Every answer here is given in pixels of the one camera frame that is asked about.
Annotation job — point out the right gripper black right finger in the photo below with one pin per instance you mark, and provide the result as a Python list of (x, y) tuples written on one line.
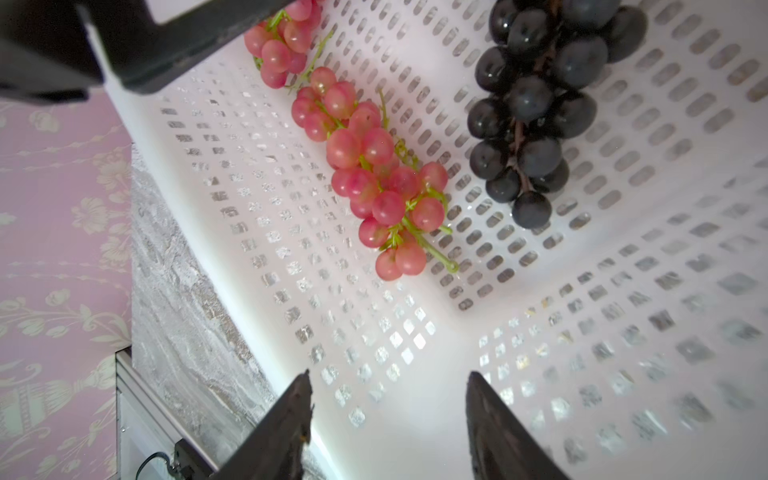
[(499, 445)]

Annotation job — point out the black grape bunch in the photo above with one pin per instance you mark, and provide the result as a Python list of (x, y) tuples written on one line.
[(545, 54)]

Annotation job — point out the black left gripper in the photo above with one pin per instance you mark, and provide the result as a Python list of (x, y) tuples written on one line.
[(47, 58)]

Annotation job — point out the light red grape bunch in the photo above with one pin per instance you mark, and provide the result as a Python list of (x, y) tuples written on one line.
[(398, 199)]

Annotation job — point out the white perforated plastic basket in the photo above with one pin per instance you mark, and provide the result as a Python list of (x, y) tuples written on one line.
[(628, 334)]

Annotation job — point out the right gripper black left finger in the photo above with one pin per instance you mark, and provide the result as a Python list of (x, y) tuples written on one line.
[(275, 447)]

